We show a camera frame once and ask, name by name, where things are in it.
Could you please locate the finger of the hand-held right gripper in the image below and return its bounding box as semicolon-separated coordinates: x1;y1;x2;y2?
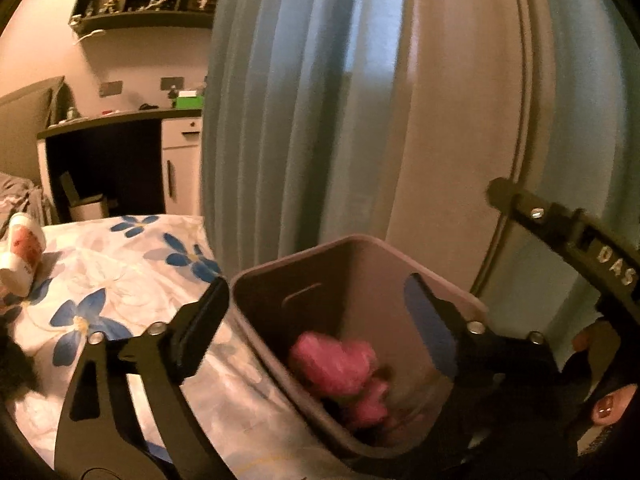
487;177;581;251

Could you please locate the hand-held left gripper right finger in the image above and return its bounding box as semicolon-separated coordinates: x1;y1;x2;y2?
404;273;573;480

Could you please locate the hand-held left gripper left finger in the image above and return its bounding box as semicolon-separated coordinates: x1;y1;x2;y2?
54;276;232;480

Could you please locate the grey plastic bin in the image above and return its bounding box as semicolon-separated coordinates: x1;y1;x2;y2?
230;234;491;461

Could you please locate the pink wrapper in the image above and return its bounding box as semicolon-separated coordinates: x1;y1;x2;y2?
289;337;392;431

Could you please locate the black plastic bag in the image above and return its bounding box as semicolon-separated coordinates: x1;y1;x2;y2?
0;305;42;396

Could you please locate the white red paper cup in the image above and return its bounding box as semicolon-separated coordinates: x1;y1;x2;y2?
0;212;47;297

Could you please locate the person's right hand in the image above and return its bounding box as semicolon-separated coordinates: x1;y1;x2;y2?
571;327;640;426

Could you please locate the blue floral blanket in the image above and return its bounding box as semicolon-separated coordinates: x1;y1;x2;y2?
0;214;351;480

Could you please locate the beige curtain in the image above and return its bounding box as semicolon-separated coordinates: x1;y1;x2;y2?
400;0;640;311

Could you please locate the white desk cabinet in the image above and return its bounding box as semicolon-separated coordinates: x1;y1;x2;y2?
161;117;203;217

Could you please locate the white pedal bin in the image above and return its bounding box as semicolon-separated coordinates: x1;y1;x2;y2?
60;170;118;222

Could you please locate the grey striped duvet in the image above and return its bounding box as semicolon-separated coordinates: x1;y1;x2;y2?
0;172;53;226

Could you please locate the dark wooden desk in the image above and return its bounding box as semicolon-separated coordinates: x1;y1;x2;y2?
36;107;203;223

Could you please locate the grey padded headboard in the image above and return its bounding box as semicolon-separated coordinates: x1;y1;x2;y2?
0;76;66;183

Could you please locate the white cable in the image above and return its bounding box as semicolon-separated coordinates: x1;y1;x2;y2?
75;27;108;47

